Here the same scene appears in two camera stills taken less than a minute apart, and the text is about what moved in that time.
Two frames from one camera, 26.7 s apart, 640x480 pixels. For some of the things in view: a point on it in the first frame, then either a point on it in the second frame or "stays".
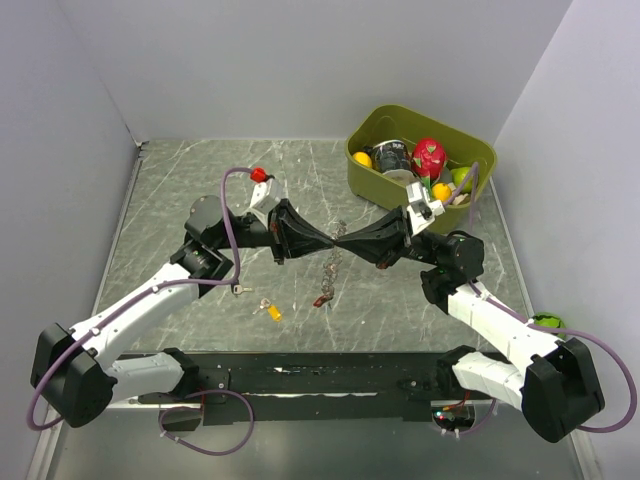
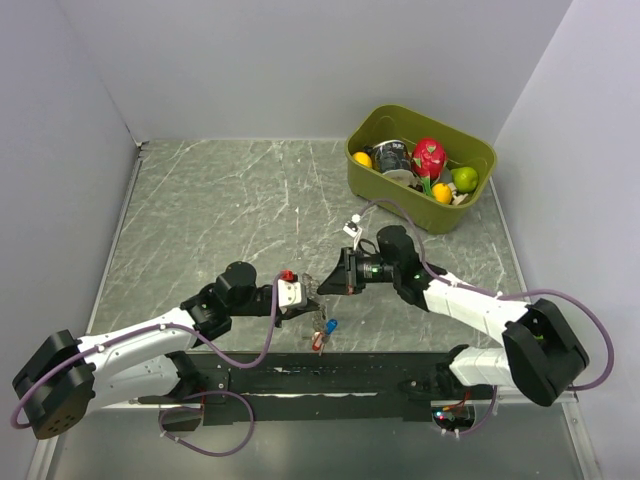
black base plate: [277, 387] stays
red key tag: [318, 302] to [316, 340]
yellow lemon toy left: [362, 158] stays
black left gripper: [292, 236] to [290, 312]
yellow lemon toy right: [441, 191] stays
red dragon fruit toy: [428, 159] stays
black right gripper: [384, 242] to [339, 282]
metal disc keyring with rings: [333, 262] to [312, 288]
